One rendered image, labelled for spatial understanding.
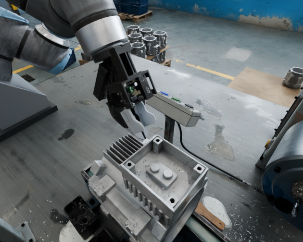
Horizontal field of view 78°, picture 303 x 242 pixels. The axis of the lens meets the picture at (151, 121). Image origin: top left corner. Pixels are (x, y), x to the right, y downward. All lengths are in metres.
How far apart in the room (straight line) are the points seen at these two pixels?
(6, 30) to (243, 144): 1.07
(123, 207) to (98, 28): 0.33
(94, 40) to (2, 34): 0.67
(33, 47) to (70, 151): 0.47
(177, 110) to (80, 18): 0.34
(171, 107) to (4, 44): 0.73
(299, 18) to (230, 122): 4.91
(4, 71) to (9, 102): 0.13
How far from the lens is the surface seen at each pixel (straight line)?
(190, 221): 0.55
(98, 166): 0.42
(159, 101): 0.60
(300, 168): 0.49
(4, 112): 1.03
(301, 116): 0.68
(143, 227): 0.37
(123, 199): 0.40
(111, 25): 0.37
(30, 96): 1.03
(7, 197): 0.85
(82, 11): 0.38
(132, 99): 0.36
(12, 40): 0.99
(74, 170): 0.80
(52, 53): 0.98
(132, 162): 0.34
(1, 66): 1.02
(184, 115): 0.56
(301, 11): 5.74
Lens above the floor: 1.43
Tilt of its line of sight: 43 degrees down
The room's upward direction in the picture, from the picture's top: straight up
